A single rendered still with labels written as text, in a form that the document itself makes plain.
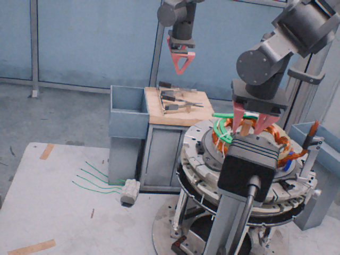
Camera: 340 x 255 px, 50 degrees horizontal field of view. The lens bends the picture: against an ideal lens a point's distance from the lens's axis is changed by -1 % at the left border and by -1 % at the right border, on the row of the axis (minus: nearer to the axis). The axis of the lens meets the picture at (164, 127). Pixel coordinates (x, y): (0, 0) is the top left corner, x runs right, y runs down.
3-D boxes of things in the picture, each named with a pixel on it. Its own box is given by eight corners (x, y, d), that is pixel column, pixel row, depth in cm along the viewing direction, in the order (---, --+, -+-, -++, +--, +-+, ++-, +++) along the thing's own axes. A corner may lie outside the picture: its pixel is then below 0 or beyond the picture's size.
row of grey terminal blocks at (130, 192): (133, 209, 110) (134, 198, 108) (117, 205, 111) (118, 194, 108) (141, 188, 119) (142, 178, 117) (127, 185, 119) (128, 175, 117)
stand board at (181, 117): (149, 123, 103) (150, 116, 102) (143, 93, 119) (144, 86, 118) (217, 128, 107) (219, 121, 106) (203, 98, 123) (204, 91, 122)
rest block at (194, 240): (189, 239, 98) (193, 226, 95) (206, 252, 95) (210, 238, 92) (179, 247, 95) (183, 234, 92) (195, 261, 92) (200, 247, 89)
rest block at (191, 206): (200, 210, 109) (201, 204, 108) (185, 215, 106) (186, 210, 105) (191, 201, 112) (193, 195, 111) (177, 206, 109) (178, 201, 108)
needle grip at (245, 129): (238, 149, 75) (247, 125, 71) (234, 143, 76) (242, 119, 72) (245, 147, 75) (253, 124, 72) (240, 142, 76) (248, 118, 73)
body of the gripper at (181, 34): (171, 49, 101) (175, 23, 97) (167, 35, 110) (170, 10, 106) (194, 50, 102) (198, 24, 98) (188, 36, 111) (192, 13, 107)
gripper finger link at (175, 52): (168, 77, 105) (172, 46, 100) (165, 66, 111) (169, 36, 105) (191, 78, 106) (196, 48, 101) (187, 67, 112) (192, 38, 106)
